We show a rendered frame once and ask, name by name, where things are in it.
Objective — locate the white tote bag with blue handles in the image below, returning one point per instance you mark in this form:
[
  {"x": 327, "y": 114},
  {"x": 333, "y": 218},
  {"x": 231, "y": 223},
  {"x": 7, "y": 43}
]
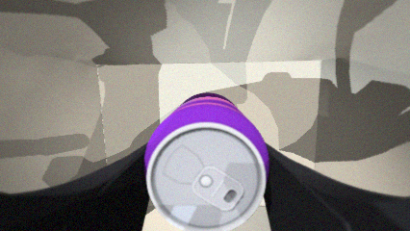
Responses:
[{"x": 51, "y": 125}]

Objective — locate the purple drink can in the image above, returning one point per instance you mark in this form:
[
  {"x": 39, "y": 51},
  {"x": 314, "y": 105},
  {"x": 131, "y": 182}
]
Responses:
[{"x": 206, "y": 165}]

